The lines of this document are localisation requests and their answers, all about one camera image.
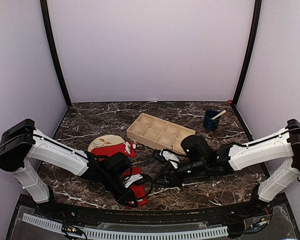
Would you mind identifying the red santa sock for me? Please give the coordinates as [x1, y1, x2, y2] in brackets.
[122, 167, 152, 207]
[91, 141, 137, 161]

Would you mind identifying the black frame post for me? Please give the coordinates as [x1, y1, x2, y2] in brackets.
[40, 0, 72, 108]
[232, 0, 262, 109]

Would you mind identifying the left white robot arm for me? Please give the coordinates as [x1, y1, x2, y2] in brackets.
[0, 118, 138, 218]

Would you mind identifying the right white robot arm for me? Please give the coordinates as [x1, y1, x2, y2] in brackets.
[152, 119, 300, 217]

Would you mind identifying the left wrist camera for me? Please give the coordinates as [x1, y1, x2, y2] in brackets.
[123, 174, 152, 189]

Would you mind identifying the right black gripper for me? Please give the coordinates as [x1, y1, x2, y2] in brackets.
[152, 158, 207, 189]

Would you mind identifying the white slotted cable duct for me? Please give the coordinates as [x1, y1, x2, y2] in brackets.
[21, 213, 229, 240]

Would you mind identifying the right black frame post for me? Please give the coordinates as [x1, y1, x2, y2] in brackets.
[232, 0, 262, 109]

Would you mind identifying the dark blue enamel mug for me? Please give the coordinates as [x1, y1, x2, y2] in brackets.
[203, 109, 221, 131]

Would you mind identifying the black front table rail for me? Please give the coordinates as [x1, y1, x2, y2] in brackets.
[54, 202, 249, 224]

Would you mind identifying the round painted wooden plate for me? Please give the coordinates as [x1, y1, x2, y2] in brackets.
[87, 134, 125, 152]

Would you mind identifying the left black frame post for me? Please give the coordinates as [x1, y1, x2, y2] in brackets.
[40, 0, 72, 108]

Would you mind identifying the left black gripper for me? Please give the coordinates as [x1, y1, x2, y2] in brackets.
[101, 171, 138, 208]

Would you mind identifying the wooden compartment tray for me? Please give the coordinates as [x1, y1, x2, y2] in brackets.
[126, 113, 196, 155]

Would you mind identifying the wooden stick in mug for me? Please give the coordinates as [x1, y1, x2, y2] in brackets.
[211, 110, 227, 120]

